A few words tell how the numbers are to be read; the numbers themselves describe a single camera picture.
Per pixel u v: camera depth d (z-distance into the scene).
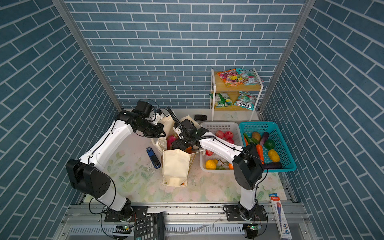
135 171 0.89
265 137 1.02
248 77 0.89
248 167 0.47
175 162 0.72
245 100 1.02
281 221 0.71
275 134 0.98
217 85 0.87
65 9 0.71
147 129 0.66
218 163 0.91
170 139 0.86
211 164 0.85
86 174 0.42
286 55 0.89
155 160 0.93
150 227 0.68
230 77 0.89
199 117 1.15
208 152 0.71
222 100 1.02
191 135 0.65
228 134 0.99
